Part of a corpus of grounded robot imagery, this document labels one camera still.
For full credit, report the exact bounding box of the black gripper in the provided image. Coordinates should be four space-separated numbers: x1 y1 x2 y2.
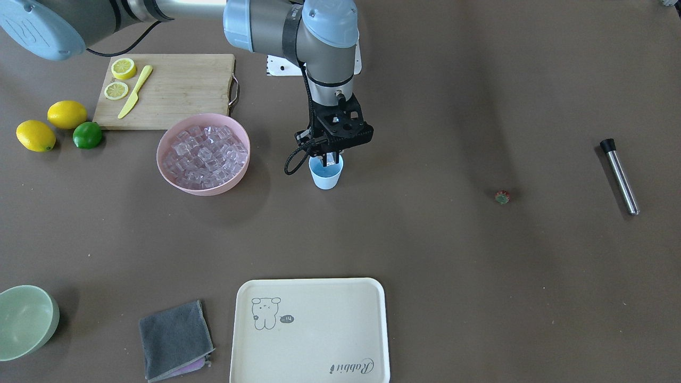
296 95 374 166

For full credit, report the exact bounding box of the metal muddler with black cap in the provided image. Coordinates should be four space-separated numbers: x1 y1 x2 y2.
599 138 640 216

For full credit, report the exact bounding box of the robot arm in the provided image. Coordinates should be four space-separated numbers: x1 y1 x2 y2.
2 1 374 166

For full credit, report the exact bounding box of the light blue cup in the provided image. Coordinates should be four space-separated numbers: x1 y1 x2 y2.
308 155 344 190

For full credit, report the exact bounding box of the clear ice cubes pile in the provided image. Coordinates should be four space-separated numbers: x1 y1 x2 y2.
160 124 249 190

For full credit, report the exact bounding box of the pink bowl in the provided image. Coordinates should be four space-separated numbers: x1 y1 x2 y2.
156 113 251 196

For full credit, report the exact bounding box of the wooden cutting board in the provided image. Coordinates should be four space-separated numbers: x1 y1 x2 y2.
92 54 238 130

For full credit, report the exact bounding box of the red strawberry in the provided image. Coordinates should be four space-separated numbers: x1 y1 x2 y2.
494 190 511 205

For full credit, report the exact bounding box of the cream rabbit tray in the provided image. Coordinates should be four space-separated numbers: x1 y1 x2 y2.
229 277 391 382

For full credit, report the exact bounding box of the yellow plastic knife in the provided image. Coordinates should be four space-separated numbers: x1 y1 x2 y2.
117 65 154 119

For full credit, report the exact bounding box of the lemon half slice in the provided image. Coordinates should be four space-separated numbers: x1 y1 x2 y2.
110 57 138 80

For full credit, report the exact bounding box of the grey folded cloth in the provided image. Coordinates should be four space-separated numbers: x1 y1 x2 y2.
138 300 215 382

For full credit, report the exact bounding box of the green lime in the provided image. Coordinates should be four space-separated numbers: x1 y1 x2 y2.
71 122 104 149

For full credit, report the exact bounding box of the yellow lemon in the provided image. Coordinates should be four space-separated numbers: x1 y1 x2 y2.
47 100 88 129
15 120 56 152

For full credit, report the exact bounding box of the green bowl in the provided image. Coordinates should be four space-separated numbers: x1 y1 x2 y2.
1 285 60 362

